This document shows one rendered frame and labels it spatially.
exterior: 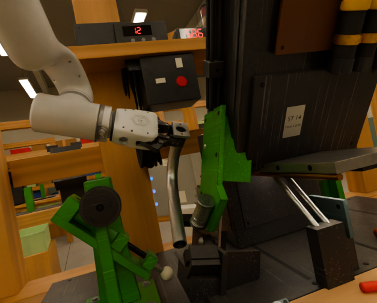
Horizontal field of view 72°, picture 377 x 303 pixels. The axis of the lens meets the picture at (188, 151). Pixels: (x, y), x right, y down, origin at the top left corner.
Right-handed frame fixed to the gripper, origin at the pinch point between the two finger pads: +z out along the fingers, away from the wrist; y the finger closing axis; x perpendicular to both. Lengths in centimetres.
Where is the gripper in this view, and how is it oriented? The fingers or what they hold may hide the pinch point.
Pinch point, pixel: (175, 136)
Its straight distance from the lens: 64.5
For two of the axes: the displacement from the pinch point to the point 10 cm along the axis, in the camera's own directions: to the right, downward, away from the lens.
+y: -1.1, -6.7, 7.3
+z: 9.5, 1.5, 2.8
